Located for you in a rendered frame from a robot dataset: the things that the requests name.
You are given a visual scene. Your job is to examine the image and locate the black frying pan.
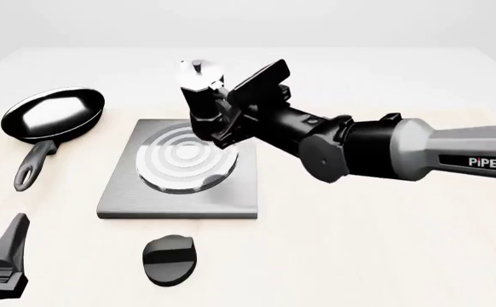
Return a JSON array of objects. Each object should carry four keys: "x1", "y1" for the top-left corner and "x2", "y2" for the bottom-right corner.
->
[{"x1": 0, "y1": 86, "x2": 106, "y2": 193}]

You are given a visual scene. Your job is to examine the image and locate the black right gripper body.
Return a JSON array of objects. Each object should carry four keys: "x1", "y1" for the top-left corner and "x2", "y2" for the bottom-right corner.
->
[{"x1": 216, "y1": 87, "x2": 258, "y2": 143}]

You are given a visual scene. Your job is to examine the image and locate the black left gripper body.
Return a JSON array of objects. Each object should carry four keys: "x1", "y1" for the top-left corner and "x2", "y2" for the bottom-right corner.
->
[{"x1": 0, "y1": 258, "x2": 30, "y2": 303}]

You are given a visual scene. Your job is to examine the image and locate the round black stove knob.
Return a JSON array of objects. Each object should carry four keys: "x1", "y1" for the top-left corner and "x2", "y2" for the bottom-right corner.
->
[{"x1": 141, "y1": 234, "x2": 199, "y2": 287}]

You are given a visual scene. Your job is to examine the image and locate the flat grey stove plate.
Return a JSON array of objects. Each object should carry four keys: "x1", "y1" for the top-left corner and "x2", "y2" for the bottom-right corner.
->
[{"x1": 96, "y1": 118, "x2": 260, "y2": 220}]

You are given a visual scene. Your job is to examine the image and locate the silver and black moka pot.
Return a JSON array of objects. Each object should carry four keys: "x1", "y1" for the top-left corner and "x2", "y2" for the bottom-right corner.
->
[{"x1": 175, "y1": 58, "x2": 228, "y2": 141}]

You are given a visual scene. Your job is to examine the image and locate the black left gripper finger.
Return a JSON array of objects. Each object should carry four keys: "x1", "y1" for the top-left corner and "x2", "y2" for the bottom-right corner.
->
[{"x1": 0, "y1": 212, "x2": 31, "y2": 274}]

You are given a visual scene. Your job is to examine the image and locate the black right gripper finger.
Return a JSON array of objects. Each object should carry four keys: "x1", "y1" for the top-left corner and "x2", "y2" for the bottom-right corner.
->
[
  {"x1": 207, "y1": 125, "x2": 250, "y2": 151},
  {"x1": 188, "y1": 108, "x2": 227, "y2": 136}
]

